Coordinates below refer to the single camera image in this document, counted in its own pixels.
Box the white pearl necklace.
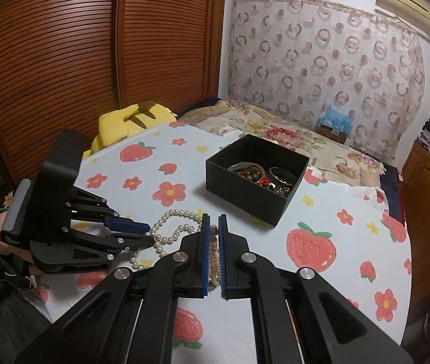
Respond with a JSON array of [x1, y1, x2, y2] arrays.
[[129, 209, 226, 288]]

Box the pale jade bangle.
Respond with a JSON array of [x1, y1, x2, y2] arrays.
[[227, 162, 267, 183]]

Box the silver metal bangle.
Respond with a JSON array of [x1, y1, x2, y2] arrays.
[[269, 167, 297, 187]]

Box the black jewelry box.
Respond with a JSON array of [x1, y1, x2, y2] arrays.
[[206, 135, 309, 226]]

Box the left hand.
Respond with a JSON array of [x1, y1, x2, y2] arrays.
[[0, 211, 41, 275]]

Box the strawberry flower print cloth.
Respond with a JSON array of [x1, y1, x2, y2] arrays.
[[21, 120, 414, 364]]

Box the yellow plush toy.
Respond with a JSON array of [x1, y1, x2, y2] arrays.
[[82, 101, 176, 160]]

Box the wooden side cabinet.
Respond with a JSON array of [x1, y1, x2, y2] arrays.
[[402, 141, 430, 322]]

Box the floral bed quilt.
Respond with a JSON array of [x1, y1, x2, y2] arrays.
[[180, 99, 399, 200]]

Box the wooden louvered wardrobe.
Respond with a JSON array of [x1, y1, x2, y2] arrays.
[[0, 0, 223, 186]]

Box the blue tissue cardboard box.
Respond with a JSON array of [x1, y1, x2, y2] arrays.
[[317, 106, 353, 144]]

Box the circle pattern sheer curtain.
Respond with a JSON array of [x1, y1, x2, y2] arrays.
[[227, 0, 425, 163]]

